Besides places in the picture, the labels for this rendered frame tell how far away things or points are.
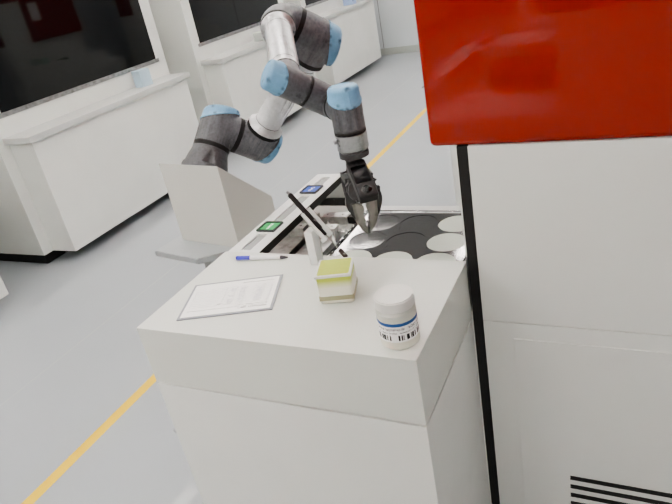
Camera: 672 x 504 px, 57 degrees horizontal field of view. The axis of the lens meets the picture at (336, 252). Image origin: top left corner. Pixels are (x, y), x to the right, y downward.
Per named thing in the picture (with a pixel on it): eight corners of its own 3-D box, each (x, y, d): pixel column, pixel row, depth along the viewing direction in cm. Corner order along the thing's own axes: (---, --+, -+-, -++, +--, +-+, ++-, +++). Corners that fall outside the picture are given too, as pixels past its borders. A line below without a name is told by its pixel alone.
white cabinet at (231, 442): (531, 416, 222) (519, 206, 187) (467, 692, 146) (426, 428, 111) (366, 392, 250) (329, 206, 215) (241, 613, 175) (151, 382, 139)
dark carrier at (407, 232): (486, 215, 167) (486, 213, 167) (454, 279, 140) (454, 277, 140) (369, 214, 182) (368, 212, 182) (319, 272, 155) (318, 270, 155)
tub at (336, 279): (359, 284, 131) (354, 255, 129) (356, 302, 125) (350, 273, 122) (325, 287, 133) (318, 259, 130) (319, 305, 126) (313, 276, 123)
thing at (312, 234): (338, 259, 144) (328, 206, 138) (332, 267, 141) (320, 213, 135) (315, 258, 146) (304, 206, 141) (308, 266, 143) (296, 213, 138)
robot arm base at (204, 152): (170, 164, 196) (179, 134, 197) (199, 180, 209) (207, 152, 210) (208, 168, 189) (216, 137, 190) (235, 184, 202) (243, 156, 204)
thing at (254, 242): (350, 212, 205) (343, 173, 199) (269, 301, 162) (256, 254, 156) (325, 212, 209) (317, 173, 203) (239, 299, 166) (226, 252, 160)
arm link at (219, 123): (189, 142, 203) (200, 104, 205) (228, 157, 209) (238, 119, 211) (198, 135, 193) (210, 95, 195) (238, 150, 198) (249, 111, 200)
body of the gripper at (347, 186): (371, 187, 157) (363, 141, 152) (380, 198, 150) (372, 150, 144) (342, 194, 156) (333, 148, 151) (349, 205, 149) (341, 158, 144)
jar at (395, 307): (425, 329, 112) (418, 284, 108) (413, 352, 107) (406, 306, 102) (388, 326, 115) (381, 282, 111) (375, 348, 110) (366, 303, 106)
